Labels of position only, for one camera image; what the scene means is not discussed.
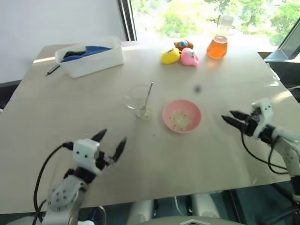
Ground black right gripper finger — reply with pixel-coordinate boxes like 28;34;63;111
229;110;249;121
221;114;245;132

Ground black pen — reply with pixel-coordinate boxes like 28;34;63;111
45;64;61;77

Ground brown plush toy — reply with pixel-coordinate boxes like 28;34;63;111
173;39;194;52

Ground blue cloth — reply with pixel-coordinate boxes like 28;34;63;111
59;45;112;63

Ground dark angular equipment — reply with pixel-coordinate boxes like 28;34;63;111
263;22;300;104

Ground clear glass cup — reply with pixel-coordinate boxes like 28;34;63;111
123;84;154;120

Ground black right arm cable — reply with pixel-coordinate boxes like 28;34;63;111
241;134;292;174

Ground black cloth item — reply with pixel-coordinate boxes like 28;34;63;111
62;47;87;58

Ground black window frame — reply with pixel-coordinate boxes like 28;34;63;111
118;0;138;42

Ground pink bowl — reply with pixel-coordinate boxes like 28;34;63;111
162;99;203;134

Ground silver rounded robot leg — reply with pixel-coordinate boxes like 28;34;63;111
127;198;156;225
190;193;219;225

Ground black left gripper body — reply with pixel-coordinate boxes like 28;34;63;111
95;149;118;170

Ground white plastic bin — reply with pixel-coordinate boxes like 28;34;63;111
54;35;125;79

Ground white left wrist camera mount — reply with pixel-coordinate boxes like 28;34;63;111
72;138;103;175

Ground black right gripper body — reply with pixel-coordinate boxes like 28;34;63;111
241;112;261;138

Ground silver metal spoon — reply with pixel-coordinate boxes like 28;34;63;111
140;81;155;111

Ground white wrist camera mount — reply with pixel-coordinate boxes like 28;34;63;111
72;138;103;175
251;98;273;139

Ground yellow plush toy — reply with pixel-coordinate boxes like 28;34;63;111
160;47;181;65

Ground pink plush toy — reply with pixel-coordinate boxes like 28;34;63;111
180;47;200;68

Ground grey robot torso edge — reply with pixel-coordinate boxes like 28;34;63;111
142;216;238;225

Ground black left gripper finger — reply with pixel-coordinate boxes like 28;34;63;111
91;128;108;143
113;136;128;164

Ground glass flask with orange liquid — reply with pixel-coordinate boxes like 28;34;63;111
206;15;234;60

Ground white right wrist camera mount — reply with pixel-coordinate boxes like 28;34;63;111
251;98;273;139

